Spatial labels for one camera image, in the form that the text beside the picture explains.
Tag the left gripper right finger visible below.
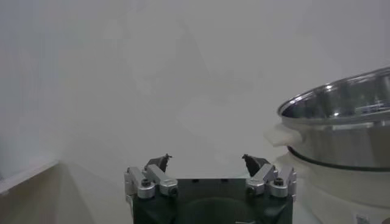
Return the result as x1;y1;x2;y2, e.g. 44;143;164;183
241;153;298;198

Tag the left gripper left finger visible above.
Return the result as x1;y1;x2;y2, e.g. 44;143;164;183
124;153;179;200

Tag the steel perforated steamer basket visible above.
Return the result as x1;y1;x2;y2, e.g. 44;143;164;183
264;66;390;171

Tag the cream electric cooker pot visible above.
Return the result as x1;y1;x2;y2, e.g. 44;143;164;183
274;152;390;224

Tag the white side table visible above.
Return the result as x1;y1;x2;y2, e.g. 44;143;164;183
0;158;60;197

